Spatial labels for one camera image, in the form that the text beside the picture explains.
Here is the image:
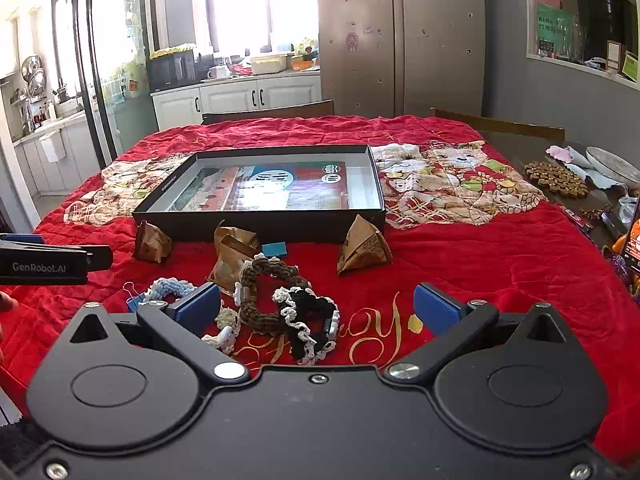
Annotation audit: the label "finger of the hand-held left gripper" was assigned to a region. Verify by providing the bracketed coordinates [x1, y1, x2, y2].
[84, 244, 114, 273]
[0, 233, 48, 248]

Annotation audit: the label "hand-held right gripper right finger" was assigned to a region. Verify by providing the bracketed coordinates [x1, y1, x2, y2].
[385, 282, 572, 386]

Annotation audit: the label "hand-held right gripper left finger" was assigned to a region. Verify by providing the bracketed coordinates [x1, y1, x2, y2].
[67, 282, 251, 386]

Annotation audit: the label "cream crochet scrunchie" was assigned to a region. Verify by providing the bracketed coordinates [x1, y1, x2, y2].
[202, 307, 242, 356]

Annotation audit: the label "light blue crochet scrunchie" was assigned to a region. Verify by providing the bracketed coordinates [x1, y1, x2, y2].
[147, 277, 197, 307]

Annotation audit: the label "brown crochet scrunchie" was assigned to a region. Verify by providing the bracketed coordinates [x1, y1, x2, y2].
[234, 254, 312, 332]

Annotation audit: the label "blue binder clip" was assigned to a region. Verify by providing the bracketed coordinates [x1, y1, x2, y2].
[123, 282, 147, 314]

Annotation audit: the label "black white-edged crochet scrunchie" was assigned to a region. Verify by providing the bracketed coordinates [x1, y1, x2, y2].
[272, 285, 339, 365]

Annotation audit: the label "black shallow cardboard box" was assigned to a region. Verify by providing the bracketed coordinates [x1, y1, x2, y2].
[132, 144, 387, 244]

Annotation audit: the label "red printed blanket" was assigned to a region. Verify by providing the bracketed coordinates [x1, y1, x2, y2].
[0, 115, 640, 467]

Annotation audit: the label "white hanging bin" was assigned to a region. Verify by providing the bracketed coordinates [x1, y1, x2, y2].
[38, 128, 69, 164]

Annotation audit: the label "hanging metal pot lids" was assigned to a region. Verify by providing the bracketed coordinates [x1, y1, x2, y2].
[21, 54, 47, 97]

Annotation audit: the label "brown wooden bead trivet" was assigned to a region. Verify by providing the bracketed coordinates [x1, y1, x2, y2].
[523, 159, 590, 199]

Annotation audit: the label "dark wooden chair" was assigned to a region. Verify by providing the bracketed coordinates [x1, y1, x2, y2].
[201, 99, 335, 126]
[430, 107, 566, 144]

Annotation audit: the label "pink white cloth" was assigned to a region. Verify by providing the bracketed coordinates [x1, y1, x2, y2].
[544, 144, 587, 167]

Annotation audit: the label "black microwave oven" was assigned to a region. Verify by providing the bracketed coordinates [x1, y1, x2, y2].
[147, 50, 197, 93]

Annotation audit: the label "white kitchen cabinet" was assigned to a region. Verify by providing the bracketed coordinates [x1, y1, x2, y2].
[151, 72, 322, 131]

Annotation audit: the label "grey plate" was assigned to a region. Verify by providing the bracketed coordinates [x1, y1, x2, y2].
[585, 146, 640, 187]

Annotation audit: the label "beige plastic container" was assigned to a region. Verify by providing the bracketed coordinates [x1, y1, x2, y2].
[249, 53, 289, 75]

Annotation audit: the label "silver double-door refrigerator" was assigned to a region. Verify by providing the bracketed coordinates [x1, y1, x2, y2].
[315, 0, 486, 119]

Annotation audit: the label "black sliding door frame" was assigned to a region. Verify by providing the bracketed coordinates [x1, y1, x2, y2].
[70, 0, 162, 171]

